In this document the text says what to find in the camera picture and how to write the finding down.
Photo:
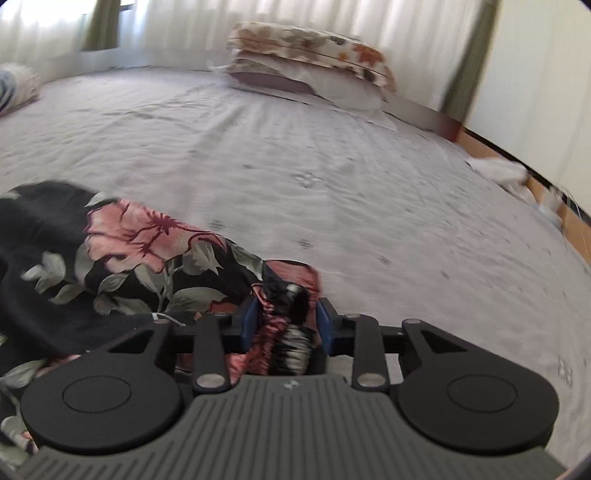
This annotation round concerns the black floral pants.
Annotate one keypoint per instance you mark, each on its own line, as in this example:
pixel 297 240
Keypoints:
pixel 46 240

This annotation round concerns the brown wooden bed frame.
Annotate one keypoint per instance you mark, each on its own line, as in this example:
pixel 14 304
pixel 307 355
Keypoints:
pixel 438 122

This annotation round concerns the white sheer curtain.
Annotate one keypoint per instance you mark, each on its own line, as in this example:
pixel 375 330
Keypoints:
pixel 184 27

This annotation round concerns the white cloth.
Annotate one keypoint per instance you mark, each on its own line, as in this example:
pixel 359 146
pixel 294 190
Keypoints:
pixel 498 173

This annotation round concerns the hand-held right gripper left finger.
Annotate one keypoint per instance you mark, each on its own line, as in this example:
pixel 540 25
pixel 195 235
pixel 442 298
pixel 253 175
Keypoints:
pixel 249 325

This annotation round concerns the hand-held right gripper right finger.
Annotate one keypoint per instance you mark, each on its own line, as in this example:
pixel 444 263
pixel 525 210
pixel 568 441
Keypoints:
pixel 323 328

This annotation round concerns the olive green curtain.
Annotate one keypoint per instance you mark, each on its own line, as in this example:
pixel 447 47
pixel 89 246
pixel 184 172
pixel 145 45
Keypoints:
pixel 104 25
pixel 471 60

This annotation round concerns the floral pillow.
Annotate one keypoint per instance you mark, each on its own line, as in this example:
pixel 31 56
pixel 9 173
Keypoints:
pixel 314 48

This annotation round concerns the white and mauve pillow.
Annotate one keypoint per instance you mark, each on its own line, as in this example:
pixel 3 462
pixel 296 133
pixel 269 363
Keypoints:
pixel 323 87

